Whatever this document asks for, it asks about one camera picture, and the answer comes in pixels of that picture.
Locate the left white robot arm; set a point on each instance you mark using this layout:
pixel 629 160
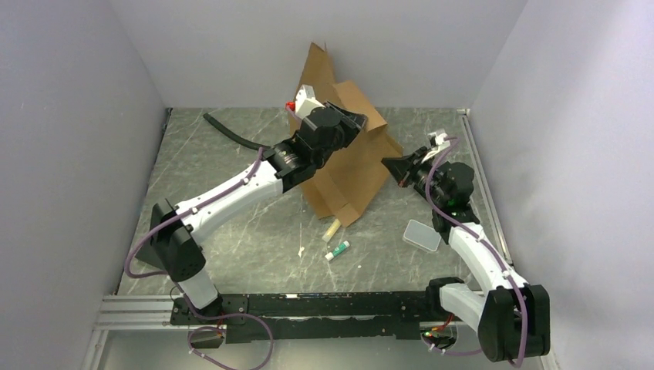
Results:
pixel 177 231

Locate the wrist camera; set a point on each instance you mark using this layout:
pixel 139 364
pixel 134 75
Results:
pixel 438 140
pixel 306 102

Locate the aluminium frame rail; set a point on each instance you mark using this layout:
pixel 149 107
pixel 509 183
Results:
pixel 126 313

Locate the brown cardboard box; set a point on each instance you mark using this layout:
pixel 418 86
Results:
pixel 352 177

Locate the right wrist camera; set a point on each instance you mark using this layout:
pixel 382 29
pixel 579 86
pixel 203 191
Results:
pixel 438 140

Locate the yellow marker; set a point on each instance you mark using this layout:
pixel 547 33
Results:
pixel 333 228

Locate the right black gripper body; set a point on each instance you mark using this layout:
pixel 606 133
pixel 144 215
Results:
pixel 419 171

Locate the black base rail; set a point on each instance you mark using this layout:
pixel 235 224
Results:
pixel 252 317

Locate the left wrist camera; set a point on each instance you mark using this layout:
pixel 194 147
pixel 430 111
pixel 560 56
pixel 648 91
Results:
pixel 306 102

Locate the green white glue stick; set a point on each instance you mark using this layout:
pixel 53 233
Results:
pixel 337 250

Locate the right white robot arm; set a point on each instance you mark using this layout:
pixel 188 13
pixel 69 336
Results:
pixel 510 316

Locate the left black foam pad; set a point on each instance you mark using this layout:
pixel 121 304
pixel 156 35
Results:
pixel 153 253

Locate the clear plastic lid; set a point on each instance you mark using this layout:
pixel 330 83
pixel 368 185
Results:
pixel 421 236

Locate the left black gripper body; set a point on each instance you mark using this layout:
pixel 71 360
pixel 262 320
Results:
pixel 346 132

